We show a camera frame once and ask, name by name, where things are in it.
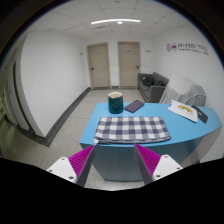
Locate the grey sofa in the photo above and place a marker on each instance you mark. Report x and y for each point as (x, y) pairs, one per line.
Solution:
(156, 91)

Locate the furniture under white cover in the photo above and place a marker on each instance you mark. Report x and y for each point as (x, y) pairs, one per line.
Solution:
(181, 88)

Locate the long ceiling light strip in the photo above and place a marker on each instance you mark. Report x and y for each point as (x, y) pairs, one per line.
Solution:
(103, 21)

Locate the black notebook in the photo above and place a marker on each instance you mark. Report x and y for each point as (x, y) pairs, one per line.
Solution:
(200, 114)

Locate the black bag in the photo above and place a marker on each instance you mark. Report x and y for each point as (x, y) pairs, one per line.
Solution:
(148, 81)

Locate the beige door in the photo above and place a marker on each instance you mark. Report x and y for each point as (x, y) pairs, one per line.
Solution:
(98, 66)
(129, 64)

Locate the blue white checked towel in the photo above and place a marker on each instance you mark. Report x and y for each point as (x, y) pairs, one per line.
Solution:
(131, 129)

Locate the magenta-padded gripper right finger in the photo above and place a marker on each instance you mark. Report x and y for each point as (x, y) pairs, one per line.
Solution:
(166, 165)

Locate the white pad with rainbow print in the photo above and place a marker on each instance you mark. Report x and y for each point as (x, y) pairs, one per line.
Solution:
(182, 110)

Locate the purple smartphone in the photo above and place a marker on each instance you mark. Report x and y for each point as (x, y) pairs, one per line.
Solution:
(134, 106)

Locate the dark green mug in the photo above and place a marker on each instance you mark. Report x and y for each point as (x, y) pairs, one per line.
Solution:
(115, 105)

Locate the small round ceiling light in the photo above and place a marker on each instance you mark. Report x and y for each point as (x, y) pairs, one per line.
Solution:
(119, 22)

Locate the wall lettering sign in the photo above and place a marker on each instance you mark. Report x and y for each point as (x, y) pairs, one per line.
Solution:
(186, 47)

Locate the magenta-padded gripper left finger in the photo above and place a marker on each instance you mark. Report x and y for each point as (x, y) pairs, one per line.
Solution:
(63, 167)

